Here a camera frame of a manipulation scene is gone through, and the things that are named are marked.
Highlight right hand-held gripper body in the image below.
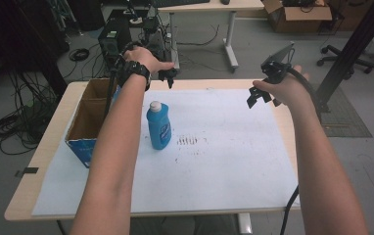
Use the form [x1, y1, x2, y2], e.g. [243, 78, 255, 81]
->
[260, 41, 296, 85]

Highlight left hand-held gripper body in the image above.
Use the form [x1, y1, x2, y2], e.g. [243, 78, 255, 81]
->
[121, 30, 179, 81]

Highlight blue bottle with white cap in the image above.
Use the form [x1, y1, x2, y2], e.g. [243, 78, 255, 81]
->
[146, 100, 173, 152]

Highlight cardboard box blue outside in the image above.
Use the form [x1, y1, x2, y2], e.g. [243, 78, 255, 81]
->
[64, 77, 122, 169]

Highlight person's right hand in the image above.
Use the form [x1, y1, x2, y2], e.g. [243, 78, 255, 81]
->
[253, 65, 310, 109]

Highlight person's left hand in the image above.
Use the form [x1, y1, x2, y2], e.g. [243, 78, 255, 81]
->
[122, 46, 176, 77]

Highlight black wristwatch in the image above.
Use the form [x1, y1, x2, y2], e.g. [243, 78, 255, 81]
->
[117, 60, 152, 92]

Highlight brown cardboard box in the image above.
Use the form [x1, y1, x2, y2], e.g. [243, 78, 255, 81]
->
[260, 0, 333, 34]

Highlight white desk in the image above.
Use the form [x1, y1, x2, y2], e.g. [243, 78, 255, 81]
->
[157, 0, 266, 73]

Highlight black computer tower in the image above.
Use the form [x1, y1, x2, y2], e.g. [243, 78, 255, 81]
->
[97, 17, 133, 71]

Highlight white paper sheet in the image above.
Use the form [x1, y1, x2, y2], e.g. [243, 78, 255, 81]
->
[31, 88, 301, 217]

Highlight black keyboard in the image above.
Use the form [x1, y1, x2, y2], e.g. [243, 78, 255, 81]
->
[151, 0, 211, 9]

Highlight black office chair base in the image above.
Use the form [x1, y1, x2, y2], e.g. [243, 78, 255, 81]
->
[316, 44, 374, 75]

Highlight grey floor mat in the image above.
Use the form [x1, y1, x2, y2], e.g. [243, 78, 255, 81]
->
[318, 85, 373, 139]

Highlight white table leg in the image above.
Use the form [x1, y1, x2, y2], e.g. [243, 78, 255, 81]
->
[237, 212, 254, 235]

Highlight person's dark trousers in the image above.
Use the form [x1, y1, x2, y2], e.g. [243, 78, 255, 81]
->
[129, 214, 241, 235]

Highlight dark curtain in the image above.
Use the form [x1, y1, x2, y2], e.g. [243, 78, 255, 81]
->
[0, 0, 71, 99]

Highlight black tape strip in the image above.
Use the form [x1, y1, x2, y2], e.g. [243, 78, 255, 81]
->
[14, 166, 40, 178]

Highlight thick black gripper cable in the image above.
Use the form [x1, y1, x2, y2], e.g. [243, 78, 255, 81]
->
[279, 67, 322, 235]

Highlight loose black floor cable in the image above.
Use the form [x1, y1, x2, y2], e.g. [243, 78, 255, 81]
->
[176, 23, 221, 47]

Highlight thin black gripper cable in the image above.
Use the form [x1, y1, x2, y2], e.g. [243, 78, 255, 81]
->
[104, 57, 124, 117]

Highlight black metal stand post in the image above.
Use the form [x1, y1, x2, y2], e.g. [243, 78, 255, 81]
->
[314, 0, 374, 115]

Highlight coiled black cable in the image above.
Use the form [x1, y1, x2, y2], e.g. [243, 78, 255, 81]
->
[68, 47, 91, 63]

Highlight tangle of black floor cables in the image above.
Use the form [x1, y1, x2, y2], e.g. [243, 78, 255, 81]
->
[0, 70, 61, 157]

